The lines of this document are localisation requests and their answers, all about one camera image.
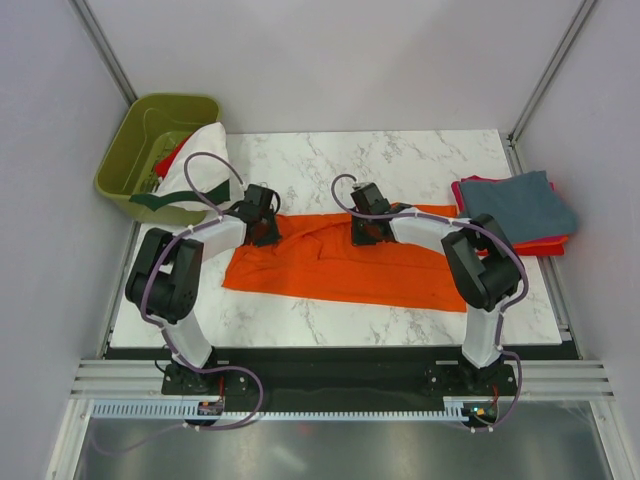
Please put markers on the olive green plastic bin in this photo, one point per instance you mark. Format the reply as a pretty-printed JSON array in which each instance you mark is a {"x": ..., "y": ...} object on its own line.
[{"x": 152, "y": 128}]

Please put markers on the folded red-orange t shirt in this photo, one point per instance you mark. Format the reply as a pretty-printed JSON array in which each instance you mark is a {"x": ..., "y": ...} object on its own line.
[{"x": 545, "y": 247}]

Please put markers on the folded grey-blue t shirt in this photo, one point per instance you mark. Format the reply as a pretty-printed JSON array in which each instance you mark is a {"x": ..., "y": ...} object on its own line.
[{"x": 515, "y": 207}]

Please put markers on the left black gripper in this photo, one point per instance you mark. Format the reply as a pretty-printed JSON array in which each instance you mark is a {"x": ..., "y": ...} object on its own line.
[{"x": 273, "y": 236}]

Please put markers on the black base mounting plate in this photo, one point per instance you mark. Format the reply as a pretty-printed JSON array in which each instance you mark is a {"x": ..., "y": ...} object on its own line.
[{"x": 360, "y": 378}]

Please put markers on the white red green t shirt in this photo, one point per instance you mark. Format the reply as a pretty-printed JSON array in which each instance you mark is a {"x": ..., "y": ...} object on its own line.
[{"x": 192, "y": 162}]

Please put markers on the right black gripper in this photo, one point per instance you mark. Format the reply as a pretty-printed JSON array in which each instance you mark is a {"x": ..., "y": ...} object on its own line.
[{"x": 358, "y": 239}]

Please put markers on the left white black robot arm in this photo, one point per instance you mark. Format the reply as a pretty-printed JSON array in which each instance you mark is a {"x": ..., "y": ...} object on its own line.
[{"x": 164, "y": 280}]

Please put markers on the aluminium extrusion rail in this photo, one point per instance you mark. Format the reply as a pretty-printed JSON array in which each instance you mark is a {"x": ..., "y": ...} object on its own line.
[{"x": 117, "y": 379}]

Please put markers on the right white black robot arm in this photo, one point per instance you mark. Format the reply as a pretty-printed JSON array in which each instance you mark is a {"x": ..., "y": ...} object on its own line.
[{"x": 485, "y": 268}]

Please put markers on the right aluminium frame post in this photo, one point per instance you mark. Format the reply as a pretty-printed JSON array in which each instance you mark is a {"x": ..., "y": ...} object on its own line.
[{"x": 560, "y": 54}]

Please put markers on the orange t shirt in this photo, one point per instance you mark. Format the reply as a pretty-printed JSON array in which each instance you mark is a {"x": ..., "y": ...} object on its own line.
[{"x": 316, "y": 259}]

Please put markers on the folded magenta t shirt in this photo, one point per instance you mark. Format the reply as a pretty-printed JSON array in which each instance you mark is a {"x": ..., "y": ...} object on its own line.
[{"x": 457, "y": 192}]

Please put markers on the left aluminium frame post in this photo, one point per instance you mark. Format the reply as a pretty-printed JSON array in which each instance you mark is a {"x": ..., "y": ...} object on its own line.
[{"x": 96, "y": 34}]

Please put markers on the aluminium frame post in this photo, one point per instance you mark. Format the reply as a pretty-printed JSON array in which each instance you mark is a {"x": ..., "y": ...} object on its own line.
[
  {"x": 96, "y": 34},
  {"x": 560, "y": 54}
]

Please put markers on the white slotted cable duct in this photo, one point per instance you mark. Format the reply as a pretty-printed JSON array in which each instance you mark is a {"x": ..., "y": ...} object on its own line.
[{"x": 452, "y": 409}]

